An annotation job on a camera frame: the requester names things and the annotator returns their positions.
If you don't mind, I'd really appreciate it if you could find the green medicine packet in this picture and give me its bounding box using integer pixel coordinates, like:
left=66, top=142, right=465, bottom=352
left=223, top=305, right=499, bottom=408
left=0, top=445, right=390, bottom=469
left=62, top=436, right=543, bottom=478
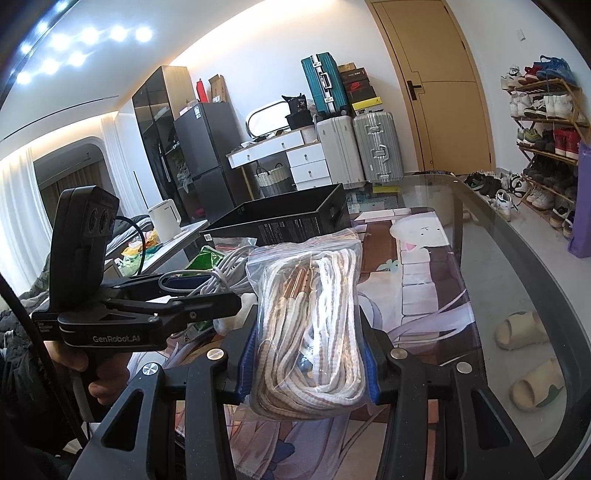
left=182, top=245, right=225, bottom=276

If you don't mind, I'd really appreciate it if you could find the white cable bundle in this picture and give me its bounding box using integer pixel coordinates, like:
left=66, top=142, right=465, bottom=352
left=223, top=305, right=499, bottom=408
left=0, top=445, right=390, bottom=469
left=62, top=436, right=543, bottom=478
left=186, top=237, right=257, bottom=298

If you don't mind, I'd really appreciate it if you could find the bagged beige braided rope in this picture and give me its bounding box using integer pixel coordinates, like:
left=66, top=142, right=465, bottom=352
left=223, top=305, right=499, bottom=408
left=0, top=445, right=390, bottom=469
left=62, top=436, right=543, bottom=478
left=244, top=228, right=371, bottom=421

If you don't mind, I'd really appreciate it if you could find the person's left hand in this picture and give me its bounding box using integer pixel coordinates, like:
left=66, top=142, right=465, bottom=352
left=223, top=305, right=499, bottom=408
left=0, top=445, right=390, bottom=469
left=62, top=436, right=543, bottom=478
left=44, top=341, right=131, bottom=405

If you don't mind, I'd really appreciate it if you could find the white electric kettle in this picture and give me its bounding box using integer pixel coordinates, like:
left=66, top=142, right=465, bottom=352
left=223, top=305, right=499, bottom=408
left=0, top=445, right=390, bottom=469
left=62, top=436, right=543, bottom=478
left=148, top=199, right=181, bottom=243

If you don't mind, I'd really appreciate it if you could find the beige slipper near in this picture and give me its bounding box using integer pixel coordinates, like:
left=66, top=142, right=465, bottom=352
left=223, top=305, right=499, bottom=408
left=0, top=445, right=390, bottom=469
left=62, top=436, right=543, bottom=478
left=510, top=358, right=565, bottom=412

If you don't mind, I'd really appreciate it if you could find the beige slipper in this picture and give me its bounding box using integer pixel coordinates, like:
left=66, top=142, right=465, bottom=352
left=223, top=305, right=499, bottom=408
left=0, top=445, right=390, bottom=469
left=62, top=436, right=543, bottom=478
left=510, top=358, right=565, bottom=412
left=494, top=311, right=549, bottom=351

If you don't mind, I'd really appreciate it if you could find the beige slipper far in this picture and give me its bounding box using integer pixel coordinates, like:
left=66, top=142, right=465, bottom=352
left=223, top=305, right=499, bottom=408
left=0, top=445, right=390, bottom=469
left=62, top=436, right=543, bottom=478
left=494, top=311, right=549, bottom=351

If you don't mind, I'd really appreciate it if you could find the woven laundry basket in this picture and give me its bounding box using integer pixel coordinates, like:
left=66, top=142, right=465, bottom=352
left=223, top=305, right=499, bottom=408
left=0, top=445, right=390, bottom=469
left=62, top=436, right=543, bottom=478
left=254, top=163, right=294, bottom=198

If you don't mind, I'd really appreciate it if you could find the black refrigerator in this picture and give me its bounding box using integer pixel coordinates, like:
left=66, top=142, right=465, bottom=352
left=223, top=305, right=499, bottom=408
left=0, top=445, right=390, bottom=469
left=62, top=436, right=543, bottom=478
left=174, top=102, right=252, bottom=223

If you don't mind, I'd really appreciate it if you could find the anime print desk mat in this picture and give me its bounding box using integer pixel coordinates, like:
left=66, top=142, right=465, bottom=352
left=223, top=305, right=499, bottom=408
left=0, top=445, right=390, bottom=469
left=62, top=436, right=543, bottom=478
left=225, top=207, right=484, bottom=479

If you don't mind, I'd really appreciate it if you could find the black cardboard box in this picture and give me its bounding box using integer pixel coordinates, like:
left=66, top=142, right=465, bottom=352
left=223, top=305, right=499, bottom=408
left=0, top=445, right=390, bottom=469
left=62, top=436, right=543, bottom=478
left=204, top=184, right=351, bottom=246

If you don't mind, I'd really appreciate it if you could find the dark glass cabinet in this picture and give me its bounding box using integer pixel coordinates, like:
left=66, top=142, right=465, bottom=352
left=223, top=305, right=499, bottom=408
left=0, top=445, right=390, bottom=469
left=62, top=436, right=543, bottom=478
left=131, top=66, right=199, bottom=225

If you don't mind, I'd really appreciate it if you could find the white drawer desk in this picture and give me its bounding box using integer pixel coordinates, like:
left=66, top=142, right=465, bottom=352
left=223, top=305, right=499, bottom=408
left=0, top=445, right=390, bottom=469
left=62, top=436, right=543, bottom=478
left=228, top=126, right=332, bottom=191

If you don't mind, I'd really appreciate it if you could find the oval mirror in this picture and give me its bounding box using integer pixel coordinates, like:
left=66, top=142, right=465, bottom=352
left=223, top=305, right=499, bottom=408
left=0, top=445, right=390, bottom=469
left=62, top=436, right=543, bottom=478
left=245, top=100, right=290, bottom=138

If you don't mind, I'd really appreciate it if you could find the black bag on desk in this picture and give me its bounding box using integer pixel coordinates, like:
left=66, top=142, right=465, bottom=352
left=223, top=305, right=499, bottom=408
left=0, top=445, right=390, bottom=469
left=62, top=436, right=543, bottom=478
left=281, top=94, right=314, bottom=130

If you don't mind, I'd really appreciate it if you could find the purple bag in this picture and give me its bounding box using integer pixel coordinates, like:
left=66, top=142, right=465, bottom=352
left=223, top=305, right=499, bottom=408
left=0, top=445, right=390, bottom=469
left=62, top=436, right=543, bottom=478
left=568, top=141, right=591, bottom=258

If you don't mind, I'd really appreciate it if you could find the white suitcase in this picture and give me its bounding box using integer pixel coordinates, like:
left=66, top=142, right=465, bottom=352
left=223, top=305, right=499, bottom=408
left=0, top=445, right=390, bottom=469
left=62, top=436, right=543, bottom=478
left=317, top=116, right=366, bottom=188

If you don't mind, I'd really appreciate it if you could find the silver suitcase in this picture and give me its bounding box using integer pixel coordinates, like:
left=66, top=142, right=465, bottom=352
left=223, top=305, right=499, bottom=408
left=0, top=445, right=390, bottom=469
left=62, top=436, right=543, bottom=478
left=353, top=111, right=405, bottom=184

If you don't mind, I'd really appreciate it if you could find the teal suitcase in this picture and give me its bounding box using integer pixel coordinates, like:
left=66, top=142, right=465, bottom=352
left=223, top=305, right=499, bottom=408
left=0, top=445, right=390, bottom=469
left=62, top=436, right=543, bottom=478
left=301, top=52, right=351, bottom=119

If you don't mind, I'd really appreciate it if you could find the stack of shoe boxes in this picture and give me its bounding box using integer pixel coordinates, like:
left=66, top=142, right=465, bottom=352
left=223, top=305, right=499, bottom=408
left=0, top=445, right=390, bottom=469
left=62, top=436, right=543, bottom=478
left=338, top=63, right=383, bottom=113

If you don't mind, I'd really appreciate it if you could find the wooden door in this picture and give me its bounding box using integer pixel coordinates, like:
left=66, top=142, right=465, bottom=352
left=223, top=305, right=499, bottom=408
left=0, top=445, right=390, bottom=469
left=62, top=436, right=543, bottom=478
left=368, top=1, right=495, bottom=174

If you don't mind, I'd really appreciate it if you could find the wooden shoe rack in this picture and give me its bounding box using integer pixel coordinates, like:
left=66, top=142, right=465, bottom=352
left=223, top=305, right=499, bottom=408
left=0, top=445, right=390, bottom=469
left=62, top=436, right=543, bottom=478
left=501, top=74, right=590, bottom=239

